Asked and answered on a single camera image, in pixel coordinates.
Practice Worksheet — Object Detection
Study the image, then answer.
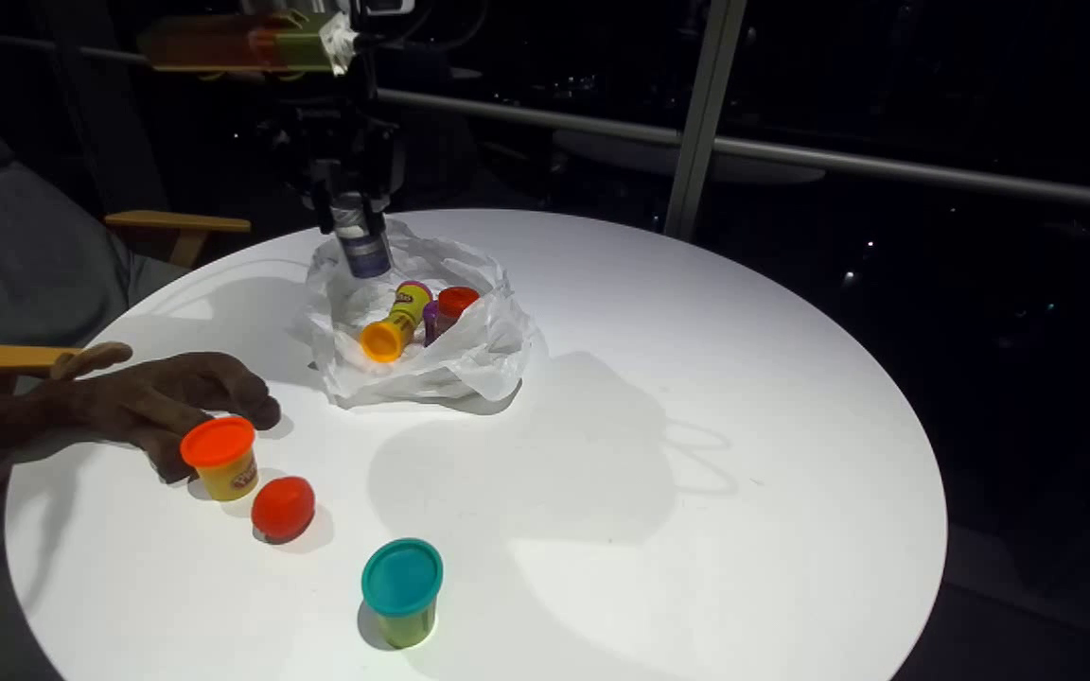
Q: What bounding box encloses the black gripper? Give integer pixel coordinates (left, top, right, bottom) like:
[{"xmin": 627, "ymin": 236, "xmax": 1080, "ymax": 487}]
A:
[{"xmin": 306, "ymin": 69, "xmax": 397, "ymax": 236}]

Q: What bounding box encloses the brown bottle orange cap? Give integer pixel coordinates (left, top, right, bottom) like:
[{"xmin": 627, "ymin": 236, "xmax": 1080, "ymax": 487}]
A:
[{"xmin": 425, "ymin": 287, "xmax": 482, "ymax": 341}]

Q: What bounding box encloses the yellow play-doh can orange lid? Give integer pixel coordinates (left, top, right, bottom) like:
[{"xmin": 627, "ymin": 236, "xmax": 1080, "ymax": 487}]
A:
[{"xmin": 361, "ymin": 280, "xmax": 432, "ymax": 364}]

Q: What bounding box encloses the play-doh can teal lid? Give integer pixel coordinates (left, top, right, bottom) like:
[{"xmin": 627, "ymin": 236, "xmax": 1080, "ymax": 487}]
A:
[{"xmin": 361, "ymin": 538, "xmax": 443, "ymax": 649}]

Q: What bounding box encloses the wooden chair armrest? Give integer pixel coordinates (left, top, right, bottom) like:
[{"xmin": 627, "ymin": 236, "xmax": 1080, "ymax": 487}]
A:
[{"xmin": 103, "ymin": 209, "xmax": 251, "ymax": 236}]

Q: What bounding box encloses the white plastic bag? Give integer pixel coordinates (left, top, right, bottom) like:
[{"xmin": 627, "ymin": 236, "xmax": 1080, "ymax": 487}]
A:
[{"xmin": 300, "ymin": 224, "xmax": 540, "ymax": 405}]

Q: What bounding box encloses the brown plush toy dog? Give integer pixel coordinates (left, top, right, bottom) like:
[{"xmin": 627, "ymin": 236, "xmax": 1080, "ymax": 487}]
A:
[{"xmin": 0, "ymin": 345, "xmax": 281, "ymax": 485}]

